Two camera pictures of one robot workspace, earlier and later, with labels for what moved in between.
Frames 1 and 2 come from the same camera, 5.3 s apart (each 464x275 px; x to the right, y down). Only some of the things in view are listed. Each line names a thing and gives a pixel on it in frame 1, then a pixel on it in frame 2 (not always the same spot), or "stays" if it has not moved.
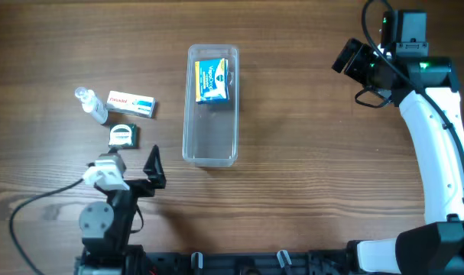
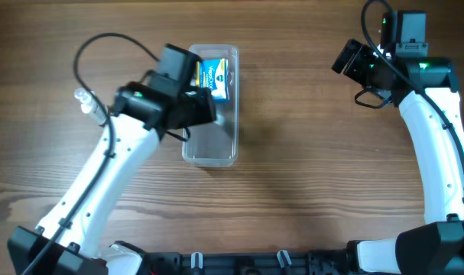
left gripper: x=136 y=186 → x=207 y=105
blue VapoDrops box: x=212 y=84 stays
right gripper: x=355 y=61 stays
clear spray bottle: x=91 y=104 stays
